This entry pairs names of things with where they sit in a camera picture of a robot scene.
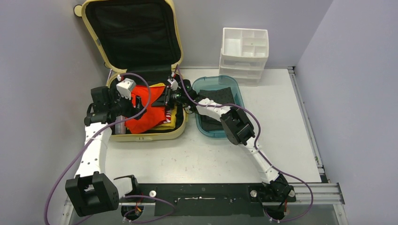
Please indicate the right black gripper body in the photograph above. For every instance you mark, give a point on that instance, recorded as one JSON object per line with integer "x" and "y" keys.
{"x": 167, "y": 97}

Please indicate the orange t-shirt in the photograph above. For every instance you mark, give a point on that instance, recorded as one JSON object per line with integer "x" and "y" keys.
{"x": 146, "y": 122}

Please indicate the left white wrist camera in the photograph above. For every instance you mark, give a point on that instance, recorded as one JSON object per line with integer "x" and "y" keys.
{"x": 125, "y": 87}

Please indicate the red white striped garment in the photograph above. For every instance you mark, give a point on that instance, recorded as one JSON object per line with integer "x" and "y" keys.
{"x": 168, "y": 116}

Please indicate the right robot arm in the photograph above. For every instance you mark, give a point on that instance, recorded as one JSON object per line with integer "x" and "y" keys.
{"x": 236, "y": 123}

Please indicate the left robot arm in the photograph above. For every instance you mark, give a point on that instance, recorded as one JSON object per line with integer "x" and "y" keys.
{"x": 91, "y": 191}

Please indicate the teal transparent plastic tray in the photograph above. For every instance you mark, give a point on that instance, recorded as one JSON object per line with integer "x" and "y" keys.
{"x": 238, "y": 93}

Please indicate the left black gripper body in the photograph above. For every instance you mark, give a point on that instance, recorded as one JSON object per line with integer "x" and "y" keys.
{"x": 123, "y": 107}

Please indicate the yellow hard-shell suitcase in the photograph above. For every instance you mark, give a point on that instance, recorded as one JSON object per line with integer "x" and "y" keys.
{"x": 139, "y": 40}

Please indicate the white plastic drawer organizer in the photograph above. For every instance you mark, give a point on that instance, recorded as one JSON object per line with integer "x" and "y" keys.
{"x": 244, "y": 54}

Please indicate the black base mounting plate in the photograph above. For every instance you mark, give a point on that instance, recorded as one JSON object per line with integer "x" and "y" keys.
{"x": 222, "y": 199}

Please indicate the yellow garment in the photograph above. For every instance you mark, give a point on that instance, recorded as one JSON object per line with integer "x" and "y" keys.
{"x": 164, "y": 111}

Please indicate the clear plastic bottle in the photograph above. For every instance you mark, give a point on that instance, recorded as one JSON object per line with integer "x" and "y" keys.
{"x": 120, "y": 128}

